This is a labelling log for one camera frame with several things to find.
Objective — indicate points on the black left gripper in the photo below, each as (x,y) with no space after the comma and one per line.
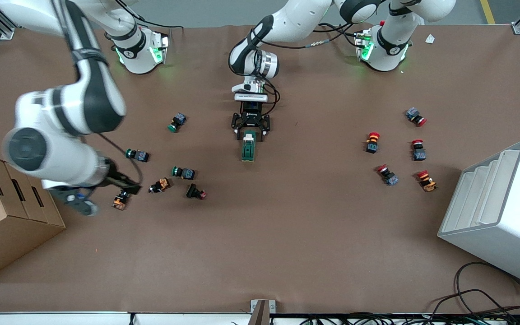
(251,118)

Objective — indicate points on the black orange selector switch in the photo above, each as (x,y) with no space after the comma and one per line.
(119,203)
(162,184)

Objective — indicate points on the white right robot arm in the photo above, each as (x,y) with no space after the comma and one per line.
(93,99)

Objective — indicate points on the white paper scrap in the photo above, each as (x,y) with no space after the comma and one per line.
(430,39)

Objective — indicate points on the green push button switch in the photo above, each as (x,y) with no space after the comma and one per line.
(141,156)
(188,173)
(178,120)

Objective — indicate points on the red mushroom button orange block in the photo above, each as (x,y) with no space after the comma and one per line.
(372,145)
(428,184)

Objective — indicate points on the green load switch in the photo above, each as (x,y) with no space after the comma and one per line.
(248,151)

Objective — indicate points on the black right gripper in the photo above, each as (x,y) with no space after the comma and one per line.
(119,178)

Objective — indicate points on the white slotted storage rack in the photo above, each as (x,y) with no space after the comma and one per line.
(513,225)

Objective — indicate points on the red mushroom button grey block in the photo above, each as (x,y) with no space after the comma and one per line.
(419,154)
(412,113)
(391,179)

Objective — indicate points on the metal bracket on table edge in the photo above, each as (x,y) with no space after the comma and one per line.
(260,311)

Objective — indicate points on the brown cardboard box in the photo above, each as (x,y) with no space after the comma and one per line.
(2,225)

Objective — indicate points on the brown table cover sheet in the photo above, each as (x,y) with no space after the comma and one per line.
(287,248)

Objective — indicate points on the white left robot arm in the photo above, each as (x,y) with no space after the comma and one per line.
(296,18)

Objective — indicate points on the black switch with red lamp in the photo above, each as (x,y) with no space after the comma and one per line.
(192,191)

